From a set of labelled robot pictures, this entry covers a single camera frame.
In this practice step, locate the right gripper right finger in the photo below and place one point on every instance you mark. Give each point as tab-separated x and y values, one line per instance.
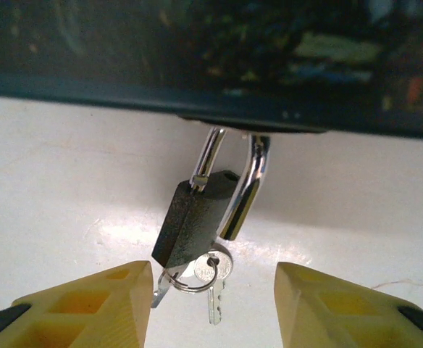
342	319

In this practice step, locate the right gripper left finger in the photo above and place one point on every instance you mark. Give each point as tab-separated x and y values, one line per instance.
88	319

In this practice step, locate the silver key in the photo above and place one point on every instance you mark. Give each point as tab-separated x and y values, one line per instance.
161	290
215	304

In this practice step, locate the black padlock with steel shackle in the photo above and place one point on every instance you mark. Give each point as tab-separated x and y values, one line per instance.
186	224

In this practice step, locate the starry night tin box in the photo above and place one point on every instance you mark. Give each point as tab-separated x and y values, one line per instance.
124	54

